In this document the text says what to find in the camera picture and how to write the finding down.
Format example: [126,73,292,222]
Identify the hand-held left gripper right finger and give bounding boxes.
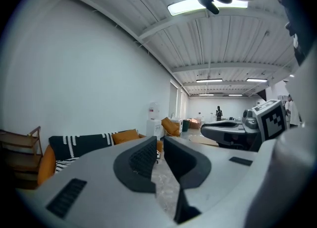
[163,136,212,225]

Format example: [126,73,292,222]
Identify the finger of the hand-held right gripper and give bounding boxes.
[200,119,248,149]

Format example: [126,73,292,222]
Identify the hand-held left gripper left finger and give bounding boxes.
[113,136,158,193]

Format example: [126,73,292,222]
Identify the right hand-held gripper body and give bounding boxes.
[241,99,289,152]

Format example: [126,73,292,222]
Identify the orange sofa cushion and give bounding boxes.
[111,129,141,145]

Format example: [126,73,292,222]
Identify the black white patterned cloth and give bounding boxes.
[48,131,119,173]

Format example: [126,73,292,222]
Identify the orange sofa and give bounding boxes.
[37,128,164,188]

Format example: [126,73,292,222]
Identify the wooden oval coffee table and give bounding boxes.
[188,134,219,147]

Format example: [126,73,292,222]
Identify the black triangular panel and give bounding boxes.
[256,87,268,102]

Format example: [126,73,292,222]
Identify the white framed window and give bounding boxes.
[170,80,179,118]

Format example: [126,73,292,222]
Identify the clear water bottle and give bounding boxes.
[148,102,161,121]

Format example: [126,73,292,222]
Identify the person's black clothing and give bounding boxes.
[279,0,317,67]

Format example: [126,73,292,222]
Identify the wooden shelf rack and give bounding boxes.
[0,126,43,190]

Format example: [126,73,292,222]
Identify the large ceiling light panel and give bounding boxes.
[167,0,249,16]

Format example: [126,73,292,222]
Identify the black head-mounted camera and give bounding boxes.
[197,0,220,15]

